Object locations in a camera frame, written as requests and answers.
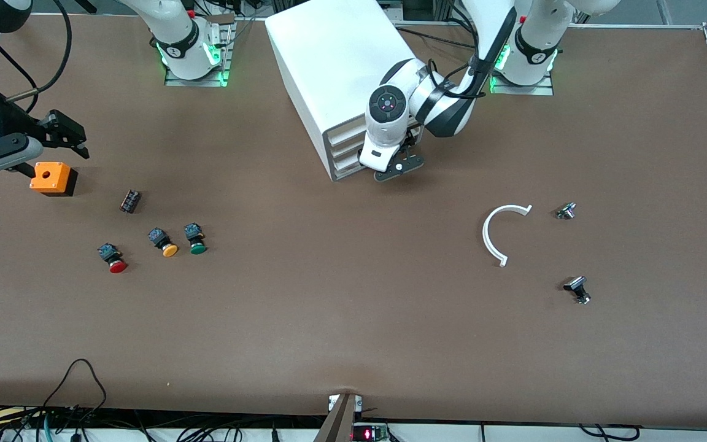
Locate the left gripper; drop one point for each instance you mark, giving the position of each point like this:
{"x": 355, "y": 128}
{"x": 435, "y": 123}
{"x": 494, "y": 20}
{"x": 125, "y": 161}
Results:
{"x": 409, "y": 141}

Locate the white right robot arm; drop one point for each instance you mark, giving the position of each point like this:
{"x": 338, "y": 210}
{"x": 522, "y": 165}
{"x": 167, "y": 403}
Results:
{"x": 181, "y": 37}

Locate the white drawer cabinet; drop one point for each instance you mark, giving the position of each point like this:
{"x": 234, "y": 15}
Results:
{"x": 329, "y": 61}

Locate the green mushroom push button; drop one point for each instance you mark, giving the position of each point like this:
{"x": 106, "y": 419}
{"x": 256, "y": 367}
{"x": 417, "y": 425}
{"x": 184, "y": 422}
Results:
{"x": 197, "y": 248}

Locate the device with red display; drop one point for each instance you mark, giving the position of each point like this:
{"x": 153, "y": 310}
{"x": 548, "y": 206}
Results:
{"x": 369, "y": 434}

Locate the white semicircular plastic bracket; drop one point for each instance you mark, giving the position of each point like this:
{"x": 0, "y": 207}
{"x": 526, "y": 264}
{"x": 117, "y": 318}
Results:
{"x": 486, "y": 236}

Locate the black metal key switch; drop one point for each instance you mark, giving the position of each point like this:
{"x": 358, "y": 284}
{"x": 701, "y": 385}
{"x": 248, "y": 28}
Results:
{"x": 576, "y": 285}

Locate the yellow mushroom push button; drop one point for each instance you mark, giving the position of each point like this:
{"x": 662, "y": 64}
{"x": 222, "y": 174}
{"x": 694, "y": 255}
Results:
{"x": 169, "y": 249}

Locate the small silver metal bracket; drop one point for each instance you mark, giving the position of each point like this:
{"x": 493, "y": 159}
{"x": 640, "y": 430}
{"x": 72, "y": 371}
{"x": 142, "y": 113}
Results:
{"x": 359, "y": 403}

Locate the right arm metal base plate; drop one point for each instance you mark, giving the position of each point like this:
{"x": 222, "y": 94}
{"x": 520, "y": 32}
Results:
{"x": 197, "y": 82}

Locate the white closed cabinet drawer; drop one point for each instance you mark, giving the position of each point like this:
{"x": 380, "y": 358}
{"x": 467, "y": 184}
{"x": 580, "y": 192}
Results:
{"x": 347, "y": 131}
{"x": 347, "y": 148}

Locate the white pull-out cabinet drawer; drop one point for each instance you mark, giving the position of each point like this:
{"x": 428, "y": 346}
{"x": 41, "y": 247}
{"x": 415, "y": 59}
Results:
{"x": 347, "y": 166}

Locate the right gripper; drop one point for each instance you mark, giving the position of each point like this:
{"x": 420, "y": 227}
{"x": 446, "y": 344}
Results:
{"x": 10, "y": 120}

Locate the small dark terminal block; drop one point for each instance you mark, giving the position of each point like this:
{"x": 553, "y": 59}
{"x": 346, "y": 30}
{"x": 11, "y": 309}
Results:
{"x": 131, "y": 201}

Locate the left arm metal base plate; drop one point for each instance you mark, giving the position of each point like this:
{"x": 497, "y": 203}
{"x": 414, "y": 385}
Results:
{"x": 522, "y": 90}

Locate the small metal selector switch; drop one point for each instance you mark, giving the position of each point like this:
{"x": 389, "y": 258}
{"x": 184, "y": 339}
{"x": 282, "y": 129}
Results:
{"x": 566, "y": 211}

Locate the red mushroom push button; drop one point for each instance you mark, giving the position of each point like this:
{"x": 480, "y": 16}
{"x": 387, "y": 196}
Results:
{"x": 117, "y": 265}

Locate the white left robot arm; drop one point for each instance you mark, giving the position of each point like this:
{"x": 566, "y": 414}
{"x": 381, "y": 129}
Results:
{"x": 445, "y": 104}

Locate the orange button enclosure box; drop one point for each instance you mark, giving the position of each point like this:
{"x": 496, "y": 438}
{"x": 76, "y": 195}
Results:
{"x": 53, "y": 178}

